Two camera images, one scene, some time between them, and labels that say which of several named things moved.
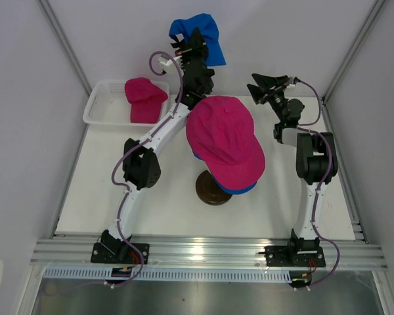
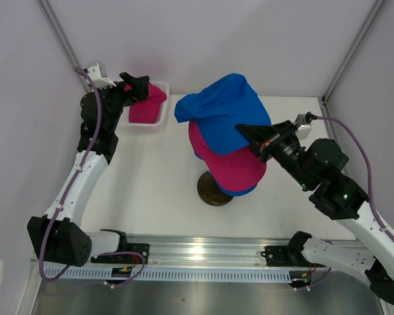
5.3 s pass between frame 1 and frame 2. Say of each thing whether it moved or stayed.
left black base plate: stayed
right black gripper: moved
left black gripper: moved
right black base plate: stayed
